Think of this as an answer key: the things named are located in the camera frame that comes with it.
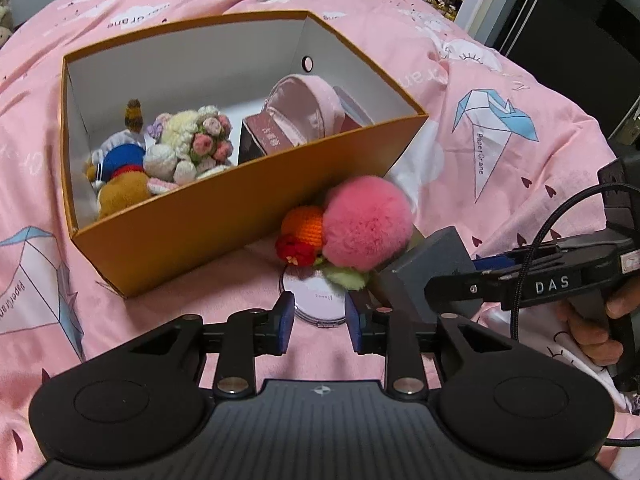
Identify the pink fluffy pompom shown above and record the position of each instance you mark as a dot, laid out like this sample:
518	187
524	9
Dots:
366	221

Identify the crochet flower bouquet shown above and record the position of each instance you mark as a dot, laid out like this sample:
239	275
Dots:
185	147

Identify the dark pink printed carton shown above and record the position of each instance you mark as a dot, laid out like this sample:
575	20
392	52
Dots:
261	136

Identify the person's right hand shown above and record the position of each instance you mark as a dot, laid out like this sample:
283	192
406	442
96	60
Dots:
593	338

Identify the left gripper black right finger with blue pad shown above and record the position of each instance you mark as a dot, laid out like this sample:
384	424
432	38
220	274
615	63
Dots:
402	343

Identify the orange red crochet toy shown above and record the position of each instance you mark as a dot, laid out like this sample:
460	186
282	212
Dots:
300	240

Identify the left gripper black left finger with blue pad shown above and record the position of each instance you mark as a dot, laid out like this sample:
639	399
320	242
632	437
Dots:
241	339

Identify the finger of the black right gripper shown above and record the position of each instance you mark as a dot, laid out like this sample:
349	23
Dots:
479	285

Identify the orange cardboard storage box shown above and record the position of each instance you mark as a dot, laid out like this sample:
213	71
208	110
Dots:
230	61

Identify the brown plush sailor doll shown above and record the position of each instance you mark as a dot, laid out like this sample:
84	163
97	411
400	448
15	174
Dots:
115	169

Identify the pink satin pouch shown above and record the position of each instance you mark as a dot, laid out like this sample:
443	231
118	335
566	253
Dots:
306	108

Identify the pink printed bed quilt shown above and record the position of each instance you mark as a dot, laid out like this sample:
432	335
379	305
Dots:
498	153

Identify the dark grey small box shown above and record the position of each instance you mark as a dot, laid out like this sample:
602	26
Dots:
401	283

